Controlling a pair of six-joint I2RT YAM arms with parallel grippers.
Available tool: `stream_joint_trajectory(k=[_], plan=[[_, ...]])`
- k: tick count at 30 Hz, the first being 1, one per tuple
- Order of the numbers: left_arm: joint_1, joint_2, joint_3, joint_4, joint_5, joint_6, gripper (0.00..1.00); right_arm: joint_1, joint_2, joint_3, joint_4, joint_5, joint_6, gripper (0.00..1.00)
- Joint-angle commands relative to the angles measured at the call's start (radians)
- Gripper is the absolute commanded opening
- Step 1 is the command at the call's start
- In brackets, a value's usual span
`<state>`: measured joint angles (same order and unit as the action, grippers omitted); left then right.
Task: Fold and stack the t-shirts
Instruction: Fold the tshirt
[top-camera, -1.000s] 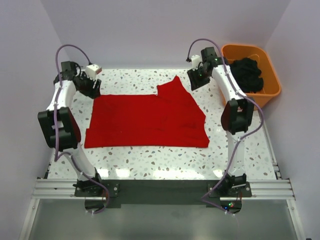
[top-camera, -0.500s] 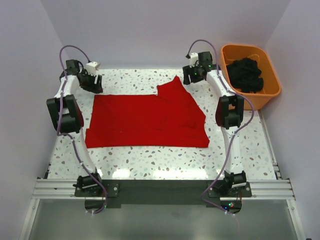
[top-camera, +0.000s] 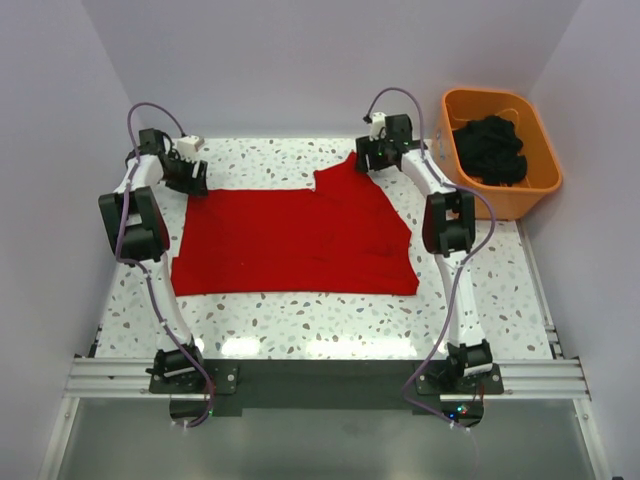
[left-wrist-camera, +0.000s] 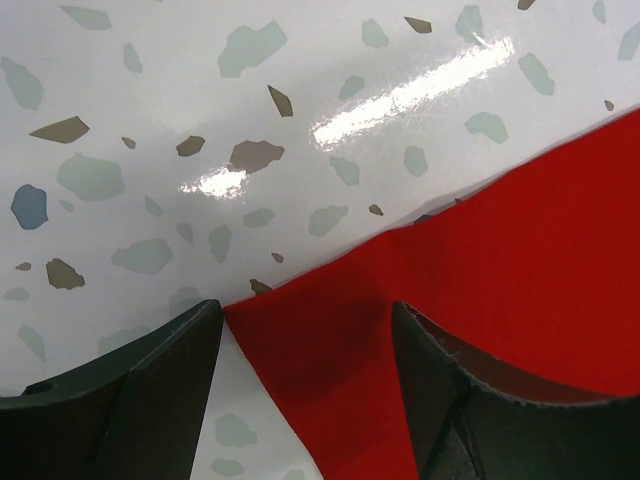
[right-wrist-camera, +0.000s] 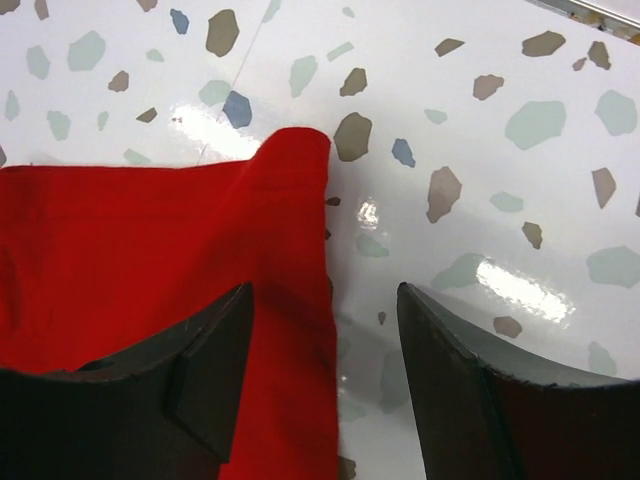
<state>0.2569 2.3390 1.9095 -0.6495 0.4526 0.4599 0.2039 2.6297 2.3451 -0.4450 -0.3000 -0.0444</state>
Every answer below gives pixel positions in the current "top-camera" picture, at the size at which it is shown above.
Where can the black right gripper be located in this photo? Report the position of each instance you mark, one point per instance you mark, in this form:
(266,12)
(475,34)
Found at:
(364,146)

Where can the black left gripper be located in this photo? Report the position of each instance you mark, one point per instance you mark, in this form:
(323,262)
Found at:
(191,186)

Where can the red t-shirt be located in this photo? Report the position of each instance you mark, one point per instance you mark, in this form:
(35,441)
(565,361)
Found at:
(341,236)

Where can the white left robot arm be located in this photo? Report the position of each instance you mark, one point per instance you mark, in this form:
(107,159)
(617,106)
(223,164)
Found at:
(139,238)

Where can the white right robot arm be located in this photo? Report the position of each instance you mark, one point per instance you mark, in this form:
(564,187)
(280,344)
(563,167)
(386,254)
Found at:
(449,234)

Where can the black clothes pile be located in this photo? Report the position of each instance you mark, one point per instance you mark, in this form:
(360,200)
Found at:
(490,151)

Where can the orange plastic basket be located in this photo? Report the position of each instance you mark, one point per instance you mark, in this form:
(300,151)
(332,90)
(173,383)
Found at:
(458,106)

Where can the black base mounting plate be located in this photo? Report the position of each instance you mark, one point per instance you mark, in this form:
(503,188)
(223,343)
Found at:
(241,385)

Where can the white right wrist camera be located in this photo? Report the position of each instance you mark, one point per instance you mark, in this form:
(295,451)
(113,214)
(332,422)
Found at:
(376,122)

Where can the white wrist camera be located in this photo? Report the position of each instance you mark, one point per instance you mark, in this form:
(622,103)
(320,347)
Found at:
(189,147)
(376,122)

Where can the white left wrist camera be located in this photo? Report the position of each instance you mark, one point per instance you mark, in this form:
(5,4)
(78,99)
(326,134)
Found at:
(189,147)

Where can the aluminium frame rail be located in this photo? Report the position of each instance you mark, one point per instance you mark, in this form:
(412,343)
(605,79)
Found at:
(522,379)

